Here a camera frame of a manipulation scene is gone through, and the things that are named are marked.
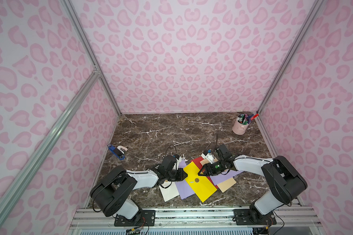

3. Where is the yellow envelope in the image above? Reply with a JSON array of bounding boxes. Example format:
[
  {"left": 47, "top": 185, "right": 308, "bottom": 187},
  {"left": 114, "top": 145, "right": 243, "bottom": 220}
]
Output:
[{"left": 183, "top": 162, "right": 217, "bottom": 202}]

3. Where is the red envelope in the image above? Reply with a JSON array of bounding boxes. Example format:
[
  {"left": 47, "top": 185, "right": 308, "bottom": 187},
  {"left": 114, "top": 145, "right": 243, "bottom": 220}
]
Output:
[{"left": 192, "top": 157, "right": 218, "bottom": 189}]

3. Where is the beige envelope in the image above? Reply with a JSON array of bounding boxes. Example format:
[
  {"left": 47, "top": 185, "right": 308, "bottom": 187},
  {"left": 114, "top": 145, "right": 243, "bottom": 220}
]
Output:
[{"left": 199, "top": 158, "right": 237, "bottom": 193}]

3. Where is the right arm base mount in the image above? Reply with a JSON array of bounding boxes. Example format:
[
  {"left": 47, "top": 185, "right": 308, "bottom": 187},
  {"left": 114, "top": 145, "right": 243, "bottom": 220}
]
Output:
[{"left": 232, "top": 209, "right": 277, "bottom": 227}]

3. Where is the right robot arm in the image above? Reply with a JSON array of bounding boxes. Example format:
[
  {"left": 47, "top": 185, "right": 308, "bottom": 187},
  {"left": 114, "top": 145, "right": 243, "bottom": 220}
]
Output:
[{"left": 198, "top": 144, "right": 308, "bottom": 217}]

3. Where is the white envelope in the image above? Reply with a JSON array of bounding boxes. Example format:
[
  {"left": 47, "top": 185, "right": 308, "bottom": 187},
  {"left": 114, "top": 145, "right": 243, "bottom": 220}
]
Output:
[{"left": 159, "top": 182, "right": 179, "bottom": 202}]

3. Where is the pink pen cup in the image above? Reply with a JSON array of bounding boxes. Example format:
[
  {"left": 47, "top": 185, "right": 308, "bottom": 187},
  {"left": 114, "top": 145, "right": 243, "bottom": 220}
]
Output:
[{"left": 232, "top": 117, "right": 249, "bottom": 135}]

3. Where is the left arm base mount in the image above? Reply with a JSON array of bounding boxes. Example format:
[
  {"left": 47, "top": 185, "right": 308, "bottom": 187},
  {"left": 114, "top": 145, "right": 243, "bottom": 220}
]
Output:
[{"left": 114, "top": 209, "right": 156, "bottom": 227}]

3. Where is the purple envelope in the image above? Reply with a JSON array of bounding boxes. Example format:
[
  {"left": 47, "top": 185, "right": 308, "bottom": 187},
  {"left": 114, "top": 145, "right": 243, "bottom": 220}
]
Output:
[
  {"left": 210, "top": 170, "right": 243, "bottom": 185},
  {"left": 175, "top": 160, "right": 197, "bottom": 200}
]

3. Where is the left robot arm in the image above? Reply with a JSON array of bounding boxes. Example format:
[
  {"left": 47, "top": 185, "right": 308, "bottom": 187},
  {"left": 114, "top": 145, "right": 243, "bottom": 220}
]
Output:
[{"left": 90, "top": 155, "right": 188, "bottom": 220}]

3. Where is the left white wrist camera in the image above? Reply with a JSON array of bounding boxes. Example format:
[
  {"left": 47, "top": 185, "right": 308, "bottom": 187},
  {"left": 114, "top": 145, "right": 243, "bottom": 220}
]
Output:
[{"left": 174, "top": 155, "right": 183, "bottom": 170}]

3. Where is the aluminium front rail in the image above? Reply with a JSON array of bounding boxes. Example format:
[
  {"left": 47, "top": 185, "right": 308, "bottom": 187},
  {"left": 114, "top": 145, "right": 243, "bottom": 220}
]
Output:
[{"left": 68, "top": 204, "right": 325, "bottom": 235}]

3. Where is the blue stapler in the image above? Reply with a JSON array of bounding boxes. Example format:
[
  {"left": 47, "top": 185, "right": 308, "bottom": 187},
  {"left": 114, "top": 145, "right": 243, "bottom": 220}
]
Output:
[{"left": 107, "top": 144, "right": 128, "bottom": 160}]

